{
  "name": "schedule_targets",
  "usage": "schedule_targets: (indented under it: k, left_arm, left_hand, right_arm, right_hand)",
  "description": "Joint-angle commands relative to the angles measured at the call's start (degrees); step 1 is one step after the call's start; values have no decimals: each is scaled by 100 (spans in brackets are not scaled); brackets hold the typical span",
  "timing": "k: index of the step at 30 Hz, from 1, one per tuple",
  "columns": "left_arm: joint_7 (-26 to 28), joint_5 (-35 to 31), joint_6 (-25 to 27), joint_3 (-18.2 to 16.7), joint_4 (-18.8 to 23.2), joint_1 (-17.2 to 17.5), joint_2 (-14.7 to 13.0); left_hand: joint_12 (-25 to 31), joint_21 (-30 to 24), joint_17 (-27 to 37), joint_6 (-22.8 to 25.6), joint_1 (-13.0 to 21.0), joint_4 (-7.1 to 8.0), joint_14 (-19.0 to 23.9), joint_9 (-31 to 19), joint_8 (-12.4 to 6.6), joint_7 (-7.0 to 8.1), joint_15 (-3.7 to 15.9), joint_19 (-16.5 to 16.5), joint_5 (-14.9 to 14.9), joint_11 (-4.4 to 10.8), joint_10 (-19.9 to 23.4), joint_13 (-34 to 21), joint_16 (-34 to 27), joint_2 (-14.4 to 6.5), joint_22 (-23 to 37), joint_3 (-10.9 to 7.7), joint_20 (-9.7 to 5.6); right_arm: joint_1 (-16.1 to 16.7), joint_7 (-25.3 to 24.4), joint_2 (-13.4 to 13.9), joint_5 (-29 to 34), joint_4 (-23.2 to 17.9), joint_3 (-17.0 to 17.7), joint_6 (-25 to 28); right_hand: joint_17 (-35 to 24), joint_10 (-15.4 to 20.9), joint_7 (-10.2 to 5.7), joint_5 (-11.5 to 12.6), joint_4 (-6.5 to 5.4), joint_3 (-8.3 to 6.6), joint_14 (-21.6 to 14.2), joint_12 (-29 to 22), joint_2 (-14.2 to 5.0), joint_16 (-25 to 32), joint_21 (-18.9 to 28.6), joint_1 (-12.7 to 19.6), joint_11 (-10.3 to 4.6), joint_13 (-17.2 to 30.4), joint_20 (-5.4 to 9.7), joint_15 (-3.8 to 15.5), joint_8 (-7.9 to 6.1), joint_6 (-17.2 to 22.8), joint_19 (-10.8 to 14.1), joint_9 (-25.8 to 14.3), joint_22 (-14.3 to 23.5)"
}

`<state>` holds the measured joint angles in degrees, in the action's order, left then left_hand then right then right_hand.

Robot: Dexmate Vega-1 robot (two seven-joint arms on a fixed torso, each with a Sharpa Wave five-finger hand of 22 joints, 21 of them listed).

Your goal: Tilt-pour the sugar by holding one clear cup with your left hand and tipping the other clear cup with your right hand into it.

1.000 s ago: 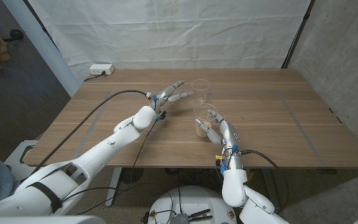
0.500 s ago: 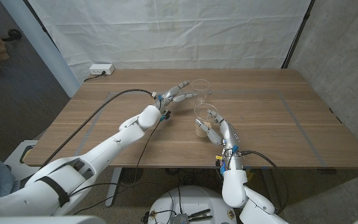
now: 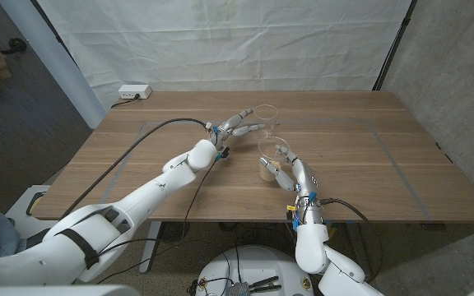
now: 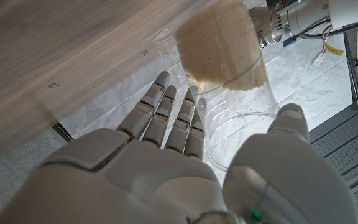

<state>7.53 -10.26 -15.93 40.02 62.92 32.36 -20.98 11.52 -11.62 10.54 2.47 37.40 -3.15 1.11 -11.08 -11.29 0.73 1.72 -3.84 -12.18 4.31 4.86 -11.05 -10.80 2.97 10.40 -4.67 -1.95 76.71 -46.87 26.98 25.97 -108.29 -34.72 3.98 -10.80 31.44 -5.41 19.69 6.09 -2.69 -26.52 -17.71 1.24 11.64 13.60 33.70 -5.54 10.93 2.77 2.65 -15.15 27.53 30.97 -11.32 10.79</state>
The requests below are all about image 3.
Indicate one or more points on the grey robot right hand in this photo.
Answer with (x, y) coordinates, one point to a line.
(305, 181)

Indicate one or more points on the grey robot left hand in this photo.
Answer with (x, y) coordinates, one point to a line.
(230, 127)

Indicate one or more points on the clear plastic cup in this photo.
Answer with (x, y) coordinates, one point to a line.
(272, 153)
(266, 117)

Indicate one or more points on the brown sugar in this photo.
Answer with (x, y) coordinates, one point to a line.
(268, 174)

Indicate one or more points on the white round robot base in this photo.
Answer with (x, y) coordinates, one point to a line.
(261, 263)

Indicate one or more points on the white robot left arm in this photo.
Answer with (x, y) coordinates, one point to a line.
(154, 193)

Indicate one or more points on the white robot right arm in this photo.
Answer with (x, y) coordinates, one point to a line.
(311, 246)

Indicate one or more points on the white table leg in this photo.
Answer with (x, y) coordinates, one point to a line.
(354, 238)
(150, 248)

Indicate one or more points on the white fabric backdrop sheet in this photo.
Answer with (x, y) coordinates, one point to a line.
(220, 49)

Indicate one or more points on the white power strip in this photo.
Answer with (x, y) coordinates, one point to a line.
(134, 91)

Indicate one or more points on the black pliers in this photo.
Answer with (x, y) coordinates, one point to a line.
(263, 282)

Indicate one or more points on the black round grille object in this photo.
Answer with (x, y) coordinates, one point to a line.
(175, 232)

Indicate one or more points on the grey finned electronics box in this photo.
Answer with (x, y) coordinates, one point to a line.
(239, 289)

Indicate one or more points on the black backdrop stand pole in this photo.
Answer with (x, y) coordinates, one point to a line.
(394, 47)
(52, 30)

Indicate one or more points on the white pillar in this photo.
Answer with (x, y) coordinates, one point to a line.
(64, 78)

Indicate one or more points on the black shoe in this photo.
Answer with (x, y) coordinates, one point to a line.
(35, 239)

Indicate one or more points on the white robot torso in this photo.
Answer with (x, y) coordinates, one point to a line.
(56, 291)

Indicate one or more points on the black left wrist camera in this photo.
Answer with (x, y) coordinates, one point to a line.
(222, 154)

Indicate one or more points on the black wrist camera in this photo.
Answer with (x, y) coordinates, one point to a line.
(296, 220)
(222, 154)

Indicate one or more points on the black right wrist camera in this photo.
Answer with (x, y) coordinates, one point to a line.
(296, 220)

